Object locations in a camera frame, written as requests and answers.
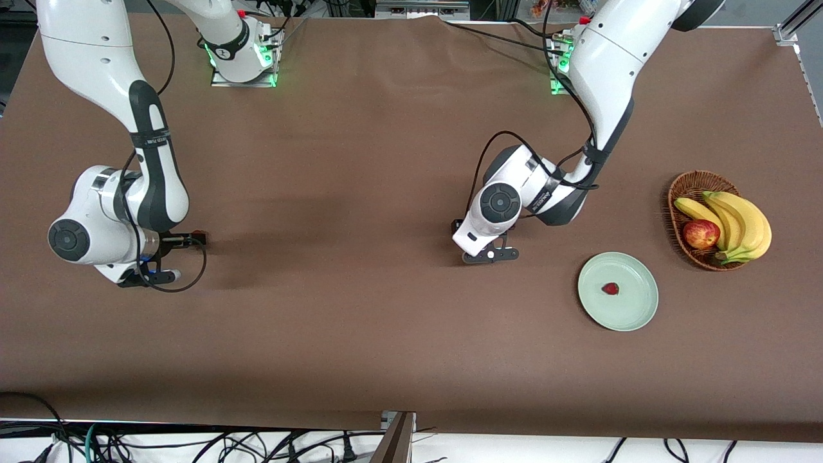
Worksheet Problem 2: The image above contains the pale green plate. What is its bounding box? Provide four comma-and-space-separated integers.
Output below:
577, 251, 660, 332

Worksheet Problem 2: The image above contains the brown table cover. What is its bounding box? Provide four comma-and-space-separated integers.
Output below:
0, 12, 823, 444

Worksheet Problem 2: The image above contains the grey metal device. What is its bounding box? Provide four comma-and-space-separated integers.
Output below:
375, 0, 471, 20

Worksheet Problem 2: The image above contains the small yellow banana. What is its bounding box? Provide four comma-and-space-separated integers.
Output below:
674, 197, 727, 251

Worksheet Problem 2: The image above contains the brown wicker basket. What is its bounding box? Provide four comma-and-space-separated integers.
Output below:
667, 170, 750, 272

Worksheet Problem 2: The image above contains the red apple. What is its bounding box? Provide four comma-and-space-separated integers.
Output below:
683, 219, 721, 250

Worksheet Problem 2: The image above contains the large yellow banana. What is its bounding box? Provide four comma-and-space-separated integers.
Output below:
707, 191, 772, 265

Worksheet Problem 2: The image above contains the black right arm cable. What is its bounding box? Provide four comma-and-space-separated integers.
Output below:
119, 0, 208, 293

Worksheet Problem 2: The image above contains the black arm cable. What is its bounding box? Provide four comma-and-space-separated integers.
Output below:
466, 0, 600, 222
119, 0, 208, 293

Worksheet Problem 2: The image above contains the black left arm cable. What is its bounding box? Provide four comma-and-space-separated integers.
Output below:
466, 0, 600, 222

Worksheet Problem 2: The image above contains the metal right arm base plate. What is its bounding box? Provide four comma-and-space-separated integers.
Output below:
211, 29, 278, 87

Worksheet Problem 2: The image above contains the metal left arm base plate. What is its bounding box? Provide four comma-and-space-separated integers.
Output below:
547, 29, 577, 96

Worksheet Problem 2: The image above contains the long black base cable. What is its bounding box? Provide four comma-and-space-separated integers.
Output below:
444, 21, 568, 56

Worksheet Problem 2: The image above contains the short black base cable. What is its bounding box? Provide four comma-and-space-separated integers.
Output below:
508, 18, 561, 41

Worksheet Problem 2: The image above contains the black looped floor cable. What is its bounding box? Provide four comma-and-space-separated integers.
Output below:
0, 391, 68, 463

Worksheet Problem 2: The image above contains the aluminium table post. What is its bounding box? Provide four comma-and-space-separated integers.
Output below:
370, 412, 417, 463

